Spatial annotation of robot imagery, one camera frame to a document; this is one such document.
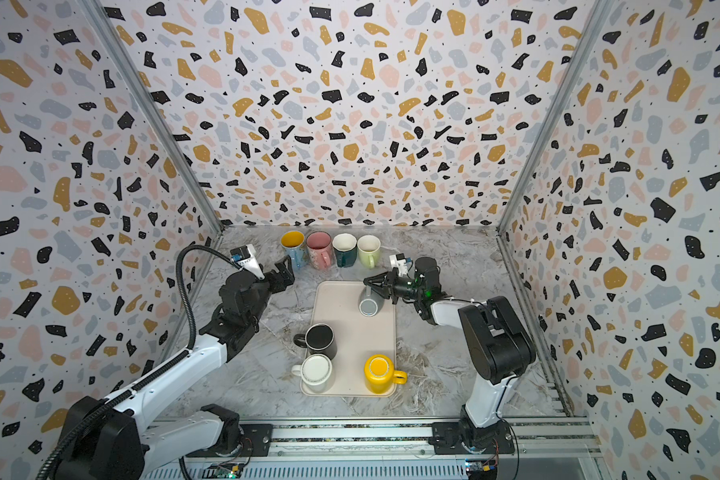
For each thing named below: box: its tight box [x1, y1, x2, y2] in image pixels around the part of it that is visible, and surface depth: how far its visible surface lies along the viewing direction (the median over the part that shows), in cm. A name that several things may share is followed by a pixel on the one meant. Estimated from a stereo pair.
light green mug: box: [357, 234, 381, 269], surface depth 106 cm
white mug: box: [291, 353, 333, 393], surface depth 80 cm
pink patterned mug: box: [306, 230, 334, 270], surface depth 105 cm
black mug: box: [293, 323, 337, 359], surface depth 83 cm
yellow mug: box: [364, 354, 409, 394], surface depth 78 cm
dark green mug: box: [332, 233, 358, 268], surface depth 105 cm
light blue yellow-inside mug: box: [280, 230, 308, 270], surface depth 105 cm
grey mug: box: [358, 285, 385, 317], surface depth 85 cm
